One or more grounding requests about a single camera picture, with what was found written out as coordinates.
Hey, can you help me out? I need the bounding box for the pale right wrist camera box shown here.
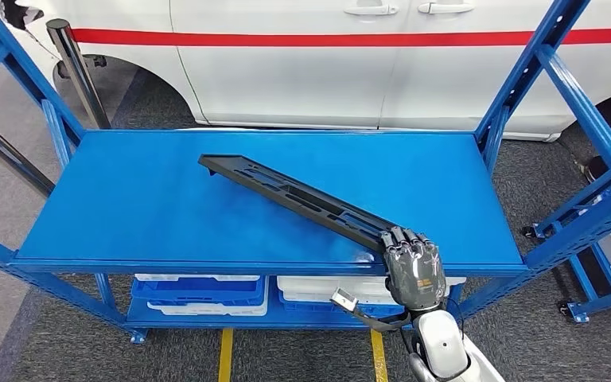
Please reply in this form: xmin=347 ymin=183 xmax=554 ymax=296
xmin=330 ymin=286 xmax=361 ymax=313

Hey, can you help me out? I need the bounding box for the white car with red stripe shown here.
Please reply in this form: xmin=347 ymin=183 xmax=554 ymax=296
xmin=0 ymin=0 xmax=611 ymax=142

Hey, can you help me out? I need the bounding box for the blue metal shelf rack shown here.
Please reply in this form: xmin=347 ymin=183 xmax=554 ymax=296
xmin=521 ymin=147 xmax=611 ymax=324
xmin=0 ymin=0 xmax=611 ymax=345

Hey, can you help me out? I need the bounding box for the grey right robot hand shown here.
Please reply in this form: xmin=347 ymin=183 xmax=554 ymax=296
xmin=379 ymin=226 xmax=448 ymax=313

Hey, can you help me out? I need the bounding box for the black plastic plate frame part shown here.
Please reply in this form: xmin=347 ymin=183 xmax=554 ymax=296
xmin=197 ymin=153 xmax=399 ymax=255

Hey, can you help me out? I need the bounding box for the blue plastic storage bin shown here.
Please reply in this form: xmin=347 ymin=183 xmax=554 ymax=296
xmin=278 ymin=296 xmax=407 ymax=318
xmin=130 ymin=276 xmax=267 ymax=309

